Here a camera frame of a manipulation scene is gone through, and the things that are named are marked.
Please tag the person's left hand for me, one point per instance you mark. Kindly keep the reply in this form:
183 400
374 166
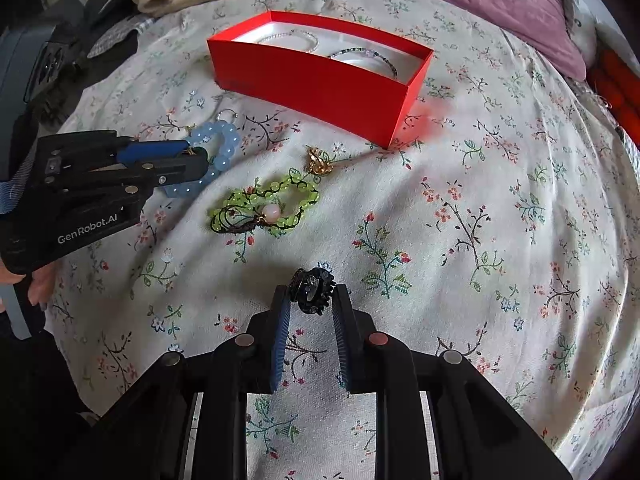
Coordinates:
42 285

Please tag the grey chair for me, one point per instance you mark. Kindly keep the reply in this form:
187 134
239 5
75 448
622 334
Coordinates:
30 50

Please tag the white pillow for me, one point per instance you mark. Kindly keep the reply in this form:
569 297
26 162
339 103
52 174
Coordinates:
580 35

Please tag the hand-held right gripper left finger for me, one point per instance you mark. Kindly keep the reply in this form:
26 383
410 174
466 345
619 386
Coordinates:
280 345

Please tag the floral bed sheet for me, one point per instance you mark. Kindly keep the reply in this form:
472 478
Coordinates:
475 240

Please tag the black beaded ornament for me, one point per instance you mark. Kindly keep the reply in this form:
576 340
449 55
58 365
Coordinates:
310 292

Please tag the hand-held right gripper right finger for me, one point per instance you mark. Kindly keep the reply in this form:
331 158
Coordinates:
342 347

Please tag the person's dark clothing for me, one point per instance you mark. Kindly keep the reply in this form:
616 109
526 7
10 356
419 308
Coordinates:
35 410

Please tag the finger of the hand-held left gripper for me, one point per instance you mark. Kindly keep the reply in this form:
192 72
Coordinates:
160 150
175 167

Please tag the red cardboard box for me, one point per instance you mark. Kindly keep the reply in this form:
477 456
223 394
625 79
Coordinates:
310 80

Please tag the orange pillow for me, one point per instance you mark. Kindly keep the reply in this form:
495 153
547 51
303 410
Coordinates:
620 90

